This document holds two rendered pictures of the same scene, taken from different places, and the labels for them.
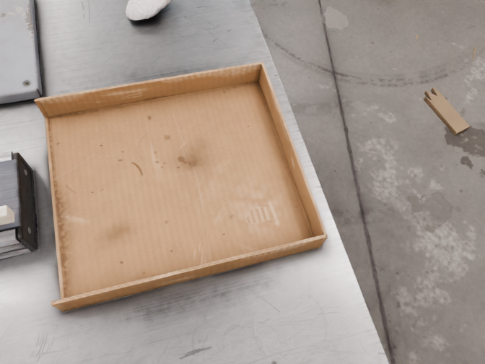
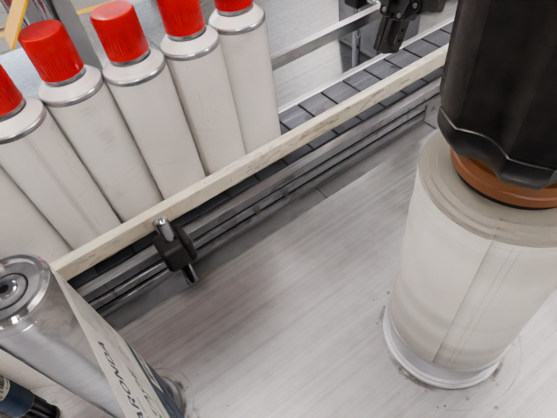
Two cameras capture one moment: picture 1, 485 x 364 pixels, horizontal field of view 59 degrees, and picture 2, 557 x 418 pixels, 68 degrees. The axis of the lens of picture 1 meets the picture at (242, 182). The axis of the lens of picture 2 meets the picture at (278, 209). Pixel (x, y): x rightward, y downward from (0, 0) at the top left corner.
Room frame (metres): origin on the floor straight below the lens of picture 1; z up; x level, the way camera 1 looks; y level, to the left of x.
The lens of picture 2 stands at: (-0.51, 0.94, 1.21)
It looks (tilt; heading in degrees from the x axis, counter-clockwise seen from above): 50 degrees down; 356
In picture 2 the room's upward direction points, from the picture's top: 10 degrees counter-clockwise
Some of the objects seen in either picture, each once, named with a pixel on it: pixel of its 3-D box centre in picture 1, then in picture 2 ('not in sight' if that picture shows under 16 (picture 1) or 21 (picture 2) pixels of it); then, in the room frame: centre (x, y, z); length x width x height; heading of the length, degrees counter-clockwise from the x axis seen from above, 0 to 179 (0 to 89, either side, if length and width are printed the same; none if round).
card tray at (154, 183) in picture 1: (175, 172); not in sight; (0.23, 0.08, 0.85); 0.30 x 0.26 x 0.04; 113
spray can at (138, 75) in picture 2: not in sight; (157, 120); (-0.18, 1.01, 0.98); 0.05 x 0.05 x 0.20
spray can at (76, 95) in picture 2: not in sight; (101, 138); (-0.19, 1.06, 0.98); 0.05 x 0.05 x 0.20
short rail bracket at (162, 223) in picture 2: not in sight; (181, 256); (-0.27, 1.02, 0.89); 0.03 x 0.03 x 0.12; 23
